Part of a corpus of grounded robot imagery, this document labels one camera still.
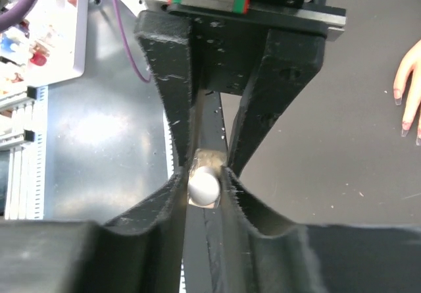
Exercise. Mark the mannequin hand with long nails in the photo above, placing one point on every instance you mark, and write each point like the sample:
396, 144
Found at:
407, 79

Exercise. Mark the white nail polish cap brush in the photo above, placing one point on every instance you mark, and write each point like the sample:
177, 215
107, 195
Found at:
204, 187

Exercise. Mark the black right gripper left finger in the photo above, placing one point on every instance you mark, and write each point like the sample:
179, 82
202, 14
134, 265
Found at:
137, 251

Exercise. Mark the beige nail polish bottle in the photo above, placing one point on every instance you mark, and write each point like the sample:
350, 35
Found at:
211, 158

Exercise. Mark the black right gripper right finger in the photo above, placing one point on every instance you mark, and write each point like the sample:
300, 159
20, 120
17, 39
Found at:
263, 251

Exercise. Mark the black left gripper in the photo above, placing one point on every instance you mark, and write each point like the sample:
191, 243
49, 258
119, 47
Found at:
269, 50

